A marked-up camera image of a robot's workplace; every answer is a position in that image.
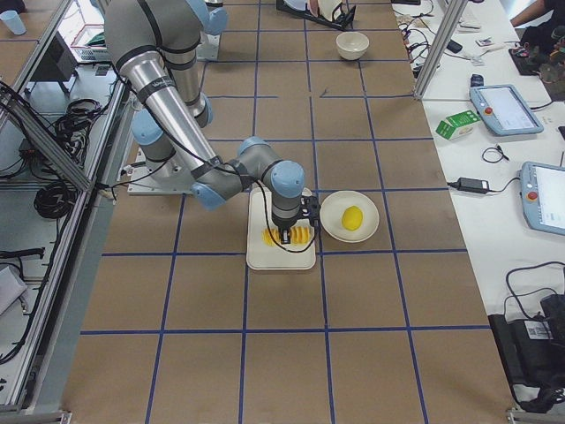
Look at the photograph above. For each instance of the cream plate in rack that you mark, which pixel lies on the cream plate in rack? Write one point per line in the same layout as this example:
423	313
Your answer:
331	10

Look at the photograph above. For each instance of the black power adapter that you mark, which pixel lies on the black power adapter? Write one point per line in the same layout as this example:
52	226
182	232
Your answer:
472	185

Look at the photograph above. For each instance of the teach pendant tablet near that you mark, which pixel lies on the teach pendant tablet near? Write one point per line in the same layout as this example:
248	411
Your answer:
542	195

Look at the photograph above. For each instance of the teach pendant tablet far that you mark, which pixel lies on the teach pendant tablet far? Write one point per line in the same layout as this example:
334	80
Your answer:
504	111

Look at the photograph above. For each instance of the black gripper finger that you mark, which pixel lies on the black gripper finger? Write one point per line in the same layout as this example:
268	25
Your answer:
285	235

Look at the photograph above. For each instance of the pink plate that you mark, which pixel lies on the pink plate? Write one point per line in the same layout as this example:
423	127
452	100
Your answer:
313	7

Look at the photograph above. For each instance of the black plate rack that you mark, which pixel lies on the black plate rack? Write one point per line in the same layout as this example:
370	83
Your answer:
346	20

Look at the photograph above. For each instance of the aluminium frame post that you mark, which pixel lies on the aluminium frame post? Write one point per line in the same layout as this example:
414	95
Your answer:
440	42

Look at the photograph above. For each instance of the blue plate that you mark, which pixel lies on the blue plate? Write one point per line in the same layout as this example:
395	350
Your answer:
296	5

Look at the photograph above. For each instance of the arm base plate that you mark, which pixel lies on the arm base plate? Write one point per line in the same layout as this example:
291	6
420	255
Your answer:
161	173

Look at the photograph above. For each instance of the green white carton box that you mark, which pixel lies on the green white carton box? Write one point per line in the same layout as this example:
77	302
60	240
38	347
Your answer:
457	125

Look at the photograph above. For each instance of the ridged yellow bread roll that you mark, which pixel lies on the ridged yellow bread roll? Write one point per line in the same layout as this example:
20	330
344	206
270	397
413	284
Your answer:
297	235

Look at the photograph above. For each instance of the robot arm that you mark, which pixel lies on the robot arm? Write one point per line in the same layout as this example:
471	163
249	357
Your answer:
153	45

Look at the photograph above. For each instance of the cream bowl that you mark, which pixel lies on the cream bowl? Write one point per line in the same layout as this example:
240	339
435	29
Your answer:
351	45

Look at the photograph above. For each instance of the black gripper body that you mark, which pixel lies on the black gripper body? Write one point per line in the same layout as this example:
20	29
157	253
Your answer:
282	226

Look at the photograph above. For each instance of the blue plastic cup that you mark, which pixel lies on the blue plastic cup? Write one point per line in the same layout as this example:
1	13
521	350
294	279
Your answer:
13	22

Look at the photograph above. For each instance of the teach pendant tablet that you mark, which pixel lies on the teach pendant tablet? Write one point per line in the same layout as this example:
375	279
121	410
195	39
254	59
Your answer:
504	111
542	195

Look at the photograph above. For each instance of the yellow lemon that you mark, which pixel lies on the yellow lemon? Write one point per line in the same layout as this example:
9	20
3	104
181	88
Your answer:
352	218

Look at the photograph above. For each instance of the cream round plate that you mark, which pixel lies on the cream round plate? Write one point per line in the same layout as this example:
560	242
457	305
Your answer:
332	209

